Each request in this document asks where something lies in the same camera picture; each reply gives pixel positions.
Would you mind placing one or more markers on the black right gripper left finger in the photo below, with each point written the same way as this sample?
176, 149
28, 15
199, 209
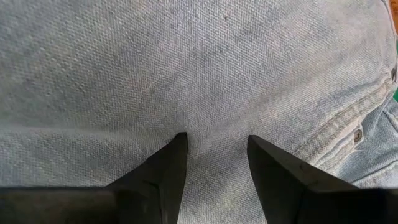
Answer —
140, 202

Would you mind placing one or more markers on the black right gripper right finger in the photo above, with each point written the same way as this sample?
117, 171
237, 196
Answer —
295, 196

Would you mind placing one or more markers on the light blue denim jeans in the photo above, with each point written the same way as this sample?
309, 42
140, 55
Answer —
155, 62

